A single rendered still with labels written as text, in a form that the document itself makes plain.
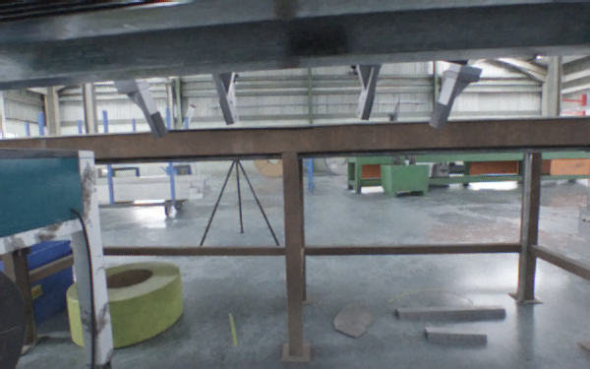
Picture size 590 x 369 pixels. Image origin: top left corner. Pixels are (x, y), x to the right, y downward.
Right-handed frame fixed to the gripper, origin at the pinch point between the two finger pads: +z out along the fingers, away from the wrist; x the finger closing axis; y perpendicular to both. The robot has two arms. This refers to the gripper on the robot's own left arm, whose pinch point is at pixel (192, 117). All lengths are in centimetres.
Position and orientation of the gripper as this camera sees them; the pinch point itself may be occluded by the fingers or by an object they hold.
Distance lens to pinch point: 51.5
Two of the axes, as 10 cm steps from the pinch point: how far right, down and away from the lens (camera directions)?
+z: 2.0, 8.7, 4.6
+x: -9.7, 1.3, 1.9
